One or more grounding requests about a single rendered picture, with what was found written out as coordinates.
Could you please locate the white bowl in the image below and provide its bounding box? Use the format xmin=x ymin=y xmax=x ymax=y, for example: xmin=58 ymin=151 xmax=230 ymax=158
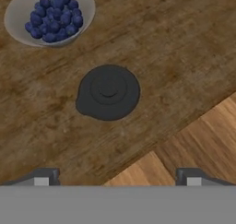
xmin=4 ymin=0 xmax=97 ymax=48

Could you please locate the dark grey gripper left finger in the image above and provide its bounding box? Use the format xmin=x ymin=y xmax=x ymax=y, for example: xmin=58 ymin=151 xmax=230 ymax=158
xmin=2 ymin=168 xmax=61 ymax=187

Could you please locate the pile of blueberries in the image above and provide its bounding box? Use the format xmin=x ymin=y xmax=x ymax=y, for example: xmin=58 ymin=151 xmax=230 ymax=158
xmin=24 ymin=0 xmax=84 ymax=43

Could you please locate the dark grey blender lid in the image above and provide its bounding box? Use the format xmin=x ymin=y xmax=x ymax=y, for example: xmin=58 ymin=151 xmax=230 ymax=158
xmin=76 ymin=64 xmax=142 ymax=122

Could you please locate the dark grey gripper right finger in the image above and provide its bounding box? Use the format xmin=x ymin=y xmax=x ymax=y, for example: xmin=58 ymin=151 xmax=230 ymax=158
xmin=175 ymin=167 xmax=235 ymax=187

